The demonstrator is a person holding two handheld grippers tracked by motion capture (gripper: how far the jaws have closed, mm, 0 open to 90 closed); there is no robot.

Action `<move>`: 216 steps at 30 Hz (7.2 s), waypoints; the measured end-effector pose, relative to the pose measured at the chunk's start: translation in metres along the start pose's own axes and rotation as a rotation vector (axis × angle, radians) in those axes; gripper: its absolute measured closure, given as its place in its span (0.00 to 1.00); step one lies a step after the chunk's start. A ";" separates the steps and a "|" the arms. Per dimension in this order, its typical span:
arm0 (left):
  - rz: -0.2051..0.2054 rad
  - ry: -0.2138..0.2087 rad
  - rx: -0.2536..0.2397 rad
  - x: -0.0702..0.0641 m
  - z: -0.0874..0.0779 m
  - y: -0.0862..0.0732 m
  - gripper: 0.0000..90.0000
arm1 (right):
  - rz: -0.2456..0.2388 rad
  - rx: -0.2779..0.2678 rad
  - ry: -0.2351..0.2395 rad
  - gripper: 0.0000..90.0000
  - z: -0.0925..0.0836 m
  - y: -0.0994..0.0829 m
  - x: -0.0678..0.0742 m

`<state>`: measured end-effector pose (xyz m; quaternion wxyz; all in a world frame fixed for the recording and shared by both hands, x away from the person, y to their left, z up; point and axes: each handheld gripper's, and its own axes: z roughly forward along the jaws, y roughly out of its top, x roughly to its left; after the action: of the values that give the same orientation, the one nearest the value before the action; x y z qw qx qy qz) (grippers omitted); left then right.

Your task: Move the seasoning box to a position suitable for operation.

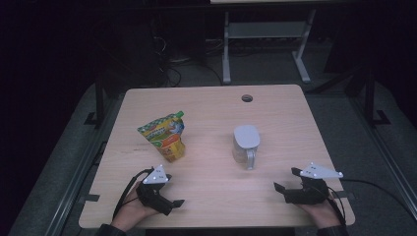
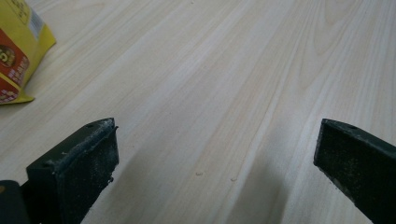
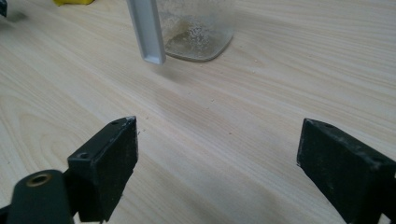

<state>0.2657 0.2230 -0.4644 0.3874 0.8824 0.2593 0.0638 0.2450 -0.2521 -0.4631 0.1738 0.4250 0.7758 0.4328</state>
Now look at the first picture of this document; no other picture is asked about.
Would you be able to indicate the clear jar with grey lid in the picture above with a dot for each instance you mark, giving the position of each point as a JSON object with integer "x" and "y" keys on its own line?
{"x": 246, "y": 141}

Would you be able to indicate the grey tape strip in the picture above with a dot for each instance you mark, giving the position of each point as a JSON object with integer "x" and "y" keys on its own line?
{"x": 89, "y": 198}
{"x": 348, "y": 195}

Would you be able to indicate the yellow spouted food pouch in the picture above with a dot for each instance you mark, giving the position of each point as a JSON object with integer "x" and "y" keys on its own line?
{"x": 165, "y": 141}

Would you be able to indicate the person's right hand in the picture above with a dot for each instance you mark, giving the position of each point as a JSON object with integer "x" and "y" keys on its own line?
{"x": 323, "y": 213}

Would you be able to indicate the grey metal table frame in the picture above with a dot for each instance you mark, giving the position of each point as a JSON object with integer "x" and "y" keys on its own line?
{"x": 262, "y": 30}

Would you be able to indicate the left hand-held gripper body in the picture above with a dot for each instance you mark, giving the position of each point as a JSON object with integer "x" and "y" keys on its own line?
{"x": 154, "y": 196}

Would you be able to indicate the person's left hand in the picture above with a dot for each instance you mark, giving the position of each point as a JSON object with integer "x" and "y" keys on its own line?
{"x": 131, "y": 213}

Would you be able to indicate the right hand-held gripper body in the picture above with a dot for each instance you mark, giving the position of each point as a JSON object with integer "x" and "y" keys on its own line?
{"x": 308, "y": 195}

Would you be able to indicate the black metal stand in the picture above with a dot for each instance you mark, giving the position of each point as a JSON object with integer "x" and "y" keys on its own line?
{"x": 99, "y": 98}
{"x": 369, "y": 98}

